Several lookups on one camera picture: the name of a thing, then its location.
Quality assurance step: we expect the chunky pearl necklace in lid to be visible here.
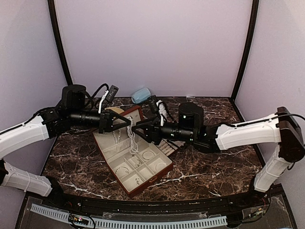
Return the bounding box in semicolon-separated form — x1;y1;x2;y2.
112;128;122;145

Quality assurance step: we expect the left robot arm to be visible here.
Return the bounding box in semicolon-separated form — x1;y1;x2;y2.
0;84;131;208

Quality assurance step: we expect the long white pearl necklace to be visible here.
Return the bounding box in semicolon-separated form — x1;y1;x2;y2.
126;115;141;156

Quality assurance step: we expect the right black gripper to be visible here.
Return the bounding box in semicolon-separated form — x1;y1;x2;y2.
131;115;196;146

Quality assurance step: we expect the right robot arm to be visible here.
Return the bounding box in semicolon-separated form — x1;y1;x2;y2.
132;102;305;207

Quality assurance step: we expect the white bangle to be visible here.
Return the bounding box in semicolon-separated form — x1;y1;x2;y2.
155;162;167;171

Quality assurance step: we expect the beige plate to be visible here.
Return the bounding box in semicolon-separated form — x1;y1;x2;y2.
106;107;124;114

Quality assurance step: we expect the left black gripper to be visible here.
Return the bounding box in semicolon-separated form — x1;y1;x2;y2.
69;107;131;134

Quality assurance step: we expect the large red jewelry box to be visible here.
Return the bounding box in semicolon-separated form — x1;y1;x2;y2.
93;106;173;198

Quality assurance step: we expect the silver bracelet in box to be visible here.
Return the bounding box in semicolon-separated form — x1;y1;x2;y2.
142;150;155;161

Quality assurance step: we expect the light blue faceted cup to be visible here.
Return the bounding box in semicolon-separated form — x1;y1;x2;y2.
131;87;151;104

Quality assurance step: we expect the small red jewelry tray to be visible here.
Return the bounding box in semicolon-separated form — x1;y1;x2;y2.
157;140;178;156

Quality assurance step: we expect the white cable duct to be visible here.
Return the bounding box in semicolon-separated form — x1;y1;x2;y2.
30;204;228;229

